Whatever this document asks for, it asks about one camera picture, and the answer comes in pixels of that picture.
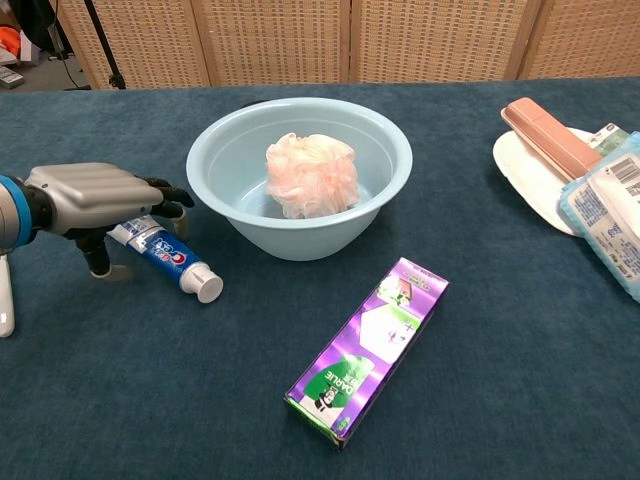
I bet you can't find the pink mesh bath sponge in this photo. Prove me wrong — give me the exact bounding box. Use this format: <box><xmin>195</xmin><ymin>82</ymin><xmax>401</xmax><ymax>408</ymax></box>
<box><xmin>264</xmin><ymin>132</ymin><xmax>361</xmax><ymax>220</ymax></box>

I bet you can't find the small green white packet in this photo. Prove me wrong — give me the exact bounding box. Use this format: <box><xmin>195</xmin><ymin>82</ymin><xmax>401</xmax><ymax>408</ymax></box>
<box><xmin>588</xmin><ymin>122</ymin><xmax>630</xmax><ymax>156</ymax></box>

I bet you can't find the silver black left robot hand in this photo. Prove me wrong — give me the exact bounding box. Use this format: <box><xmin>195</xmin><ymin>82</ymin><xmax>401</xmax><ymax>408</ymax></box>
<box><xmin>22</xmin><ymin>162</ymin><xmax>195</xmax><ymax>282</ymax></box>

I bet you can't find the black tripod stand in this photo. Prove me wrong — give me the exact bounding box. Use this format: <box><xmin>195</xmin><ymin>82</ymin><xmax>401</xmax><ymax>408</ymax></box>
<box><xmin>82</xmin><ymin>0</ymin><xmax>127</xmax><ymax>90</ymax></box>

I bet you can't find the blue white toothpaste tube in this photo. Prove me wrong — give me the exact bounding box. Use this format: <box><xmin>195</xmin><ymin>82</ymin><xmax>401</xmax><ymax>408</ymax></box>
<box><xmin>107</xmin><ymin>215</ymin><xmax>225</xmax><ymax>304</ymax></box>

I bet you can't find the wicker folding screen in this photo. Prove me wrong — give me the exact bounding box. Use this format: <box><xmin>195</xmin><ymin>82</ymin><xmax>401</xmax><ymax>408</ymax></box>
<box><xmin>49</xmin><ymin>0</ymin><xmax>640</xmax><ymax>90</ymax></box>

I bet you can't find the white round plate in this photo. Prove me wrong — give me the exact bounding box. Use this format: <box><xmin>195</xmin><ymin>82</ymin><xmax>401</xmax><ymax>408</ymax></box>
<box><xmin>492</xmin><ymin>126</ymin><xmax>601</xmax><ymax>238</ymax></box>

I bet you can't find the orange cloth item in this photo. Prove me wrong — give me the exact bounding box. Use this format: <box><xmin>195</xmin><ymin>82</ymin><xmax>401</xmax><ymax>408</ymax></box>
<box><xmin>0</xmin><ymin>25</ymin><xmax>21</xmax><ymax>61</ymax></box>

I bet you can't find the dark blue table mat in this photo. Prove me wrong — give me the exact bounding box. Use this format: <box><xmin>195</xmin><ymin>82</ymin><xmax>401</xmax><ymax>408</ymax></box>
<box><xmin>0</xmin><ymin>77</ymin><xmax>640</xmax><ymax>480</ymax></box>

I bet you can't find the pink toothbrush travel case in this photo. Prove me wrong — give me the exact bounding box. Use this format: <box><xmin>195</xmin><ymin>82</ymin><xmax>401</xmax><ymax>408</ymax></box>
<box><xmin>500</xmin><ymin>97</ymin><xmax>604</xmax><ymax>183</ymax></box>

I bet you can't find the blue plastic package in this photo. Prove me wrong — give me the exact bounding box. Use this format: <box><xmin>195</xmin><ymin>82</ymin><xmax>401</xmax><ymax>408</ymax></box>
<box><xmin>557</xmin><ymin>131</ymin><xmax>640</xmax><ymax>304</ymax></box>

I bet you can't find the light blue plastic bowl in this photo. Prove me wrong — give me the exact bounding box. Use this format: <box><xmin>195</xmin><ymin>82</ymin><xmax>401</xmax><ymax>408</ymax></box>
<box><xmin>186</xmin><ymin>96</ymin><xmax>414</xmax><ymax>262</ymax></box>

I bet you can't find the purple green cardboard box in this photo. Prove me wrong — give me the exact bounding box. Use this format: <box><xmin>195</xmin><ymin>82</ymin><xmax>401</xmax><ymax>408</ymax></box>
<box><xmin>283</xmin><ymin>256</ymin><xmax>450</xmax><ymax>452</ymax></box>

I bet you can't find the white toothbrush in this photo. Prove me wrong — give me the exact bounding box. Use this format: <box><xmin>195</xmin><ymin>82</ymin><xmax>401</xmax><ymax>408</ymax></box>
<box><xmin>0</xmin><ymin>252</ymin><xmax>16</xmax><ymax>338</ymax></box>

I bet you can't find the black floor cable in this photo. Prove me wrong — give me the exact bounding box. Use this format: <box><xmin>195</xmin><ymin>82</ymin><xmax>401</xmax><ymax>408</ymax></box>
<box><xmin>59</xmin><ymin>47</ymin><xmax>92</xmax><ymax>90</ymax></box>

